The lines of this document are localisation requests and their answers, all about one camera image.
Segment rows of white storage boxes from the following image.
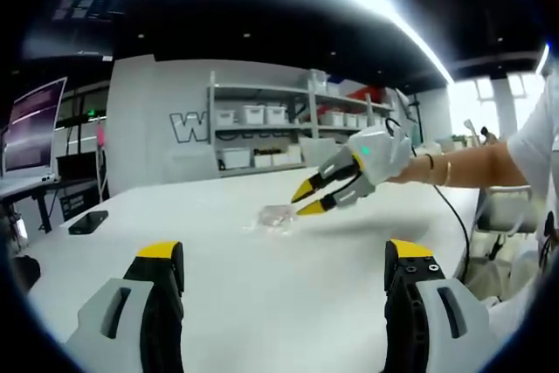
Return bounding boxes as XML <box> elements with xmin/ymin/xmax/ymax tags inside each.
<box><xmin>213</xmin><ymin>104</ymin><xmax>390</xmax><ymax>169</ymax></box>

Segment red package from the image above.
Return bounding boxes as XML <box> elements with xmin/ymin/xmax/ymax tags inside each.
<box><xmin>347</xmin><ymin>86</ymin><xmax>389</xmax><ymax>106</ymax></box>

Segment white side desk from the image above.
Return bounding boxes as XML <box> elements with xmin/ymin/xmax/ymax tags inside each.
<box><xmin>0</xmin><ymin>175</ymin><xmax>65</xmax><ymax>234</ymax></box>

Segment person's white shirt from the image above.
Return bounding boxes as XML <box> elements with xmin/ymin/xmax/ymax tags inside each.
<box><xmin>487</xmin><ymin>78</ymin><xmax>559</xmax><ymax>343</ymax></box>

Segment dark hanging screen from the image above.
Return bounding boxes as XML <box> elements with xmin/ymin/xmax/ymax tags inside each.
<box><xmin>20</xmin><ymin>0</ymin><xmax>147</xmax><ymax>61</ymax></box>

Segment black display screen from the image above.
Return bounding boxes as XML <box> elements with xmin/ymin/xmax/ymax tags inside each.
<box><xmin>56</xmin><ymin>153</ymin><xmax>100</xmax><ymax>183</ymax></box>

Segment gold bangle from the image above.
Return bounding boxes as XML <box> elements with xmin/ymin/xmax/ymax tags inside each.
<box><xmin>438</xmin><ymin>161</ymin><xmax>454</xmax><ymax>189</ymax></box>

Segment grey shelf unit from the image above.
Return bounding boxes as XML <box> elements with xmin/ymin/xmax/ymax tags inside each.
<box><xmin>206</xmin><ymin>69</ymin><xmax>399</xmax><ymax>173</ymax></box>

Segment long ceiling light strip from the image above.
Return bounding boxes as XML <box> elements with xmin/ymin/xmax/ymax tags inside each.
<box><xmin>96</xmin><ymin>0</ymin><xmax>454</xmax><ymax>85</ymax></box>

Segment white wall lettering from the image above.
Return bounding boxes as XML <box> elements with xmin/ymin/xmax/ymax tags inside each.
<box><xmin>169</xmin><ymin>111</ymin><xmax>210</xmax><ymax>143</ymax></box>

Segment white chair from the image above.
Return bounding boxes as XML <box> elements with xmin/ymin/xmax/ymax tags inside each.
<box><xmin>473</xmin><ymin>183</ymin><xmax>541</xmax><ymax>260</ymax></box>

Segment monitor with purple screen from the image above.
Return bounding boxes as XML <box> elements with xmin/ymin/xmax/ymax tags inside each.
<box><xmin>1</xmin><ymin>76</ymin><xmax>69</xmax><ymax>182</ymax></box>

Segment black printed board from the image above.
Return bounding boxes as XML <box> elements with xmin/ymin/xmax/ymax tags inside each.
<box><xmin>59</xmin><ymin>184</ymin><xmax>110</xmax><ymax>222</ymax></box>

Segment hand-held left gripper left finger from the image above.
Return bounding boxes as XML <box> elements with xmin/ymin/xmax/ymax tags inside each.
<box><xmin>65</xmin><ymin>240</ymin><xmax>185</xmax><ymax>373</ymax></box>

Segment black rounded device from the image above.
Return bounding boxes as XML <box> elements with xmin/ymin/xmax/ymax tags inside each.
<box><xmin>12</xmin><ymin>254</ymin><xmax>42</xmax><ymax>294</ymax></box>

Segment black cable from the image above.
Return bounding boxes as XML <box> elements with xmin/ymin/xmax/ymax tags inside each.
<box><xmin>383</xmin><ymin>117</ymin><xmax>473</xmax><ymax>280</ymax></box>

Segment clear resealable bag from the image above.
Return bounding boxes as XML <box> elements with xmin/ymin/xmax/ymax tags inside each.
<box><xmin>242</xmin><ymin>204</ymin><xmax>301</xmax><ymax>239</ymax></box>

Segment ceiling light tube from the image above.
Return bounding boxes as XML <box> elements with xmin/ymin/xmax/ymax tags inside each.
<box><xmin>535</xmin><ymin>43</ymin><xmax>552</xmax><ymax>76</ymax></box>

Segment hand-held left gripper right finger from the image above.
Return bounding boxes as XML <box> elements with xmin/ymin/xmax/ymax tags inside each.
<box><xmin>383</xmin><ymin>238</ymin><xmax>498</xmax><ymax>373</ymax></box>

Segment black phone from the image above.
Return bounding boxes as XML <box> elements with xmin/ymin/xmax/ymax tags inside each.
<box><xmin>68</xmin><ymin>210</ymin><xmax>109</xmax><ymax>236</ymax></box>

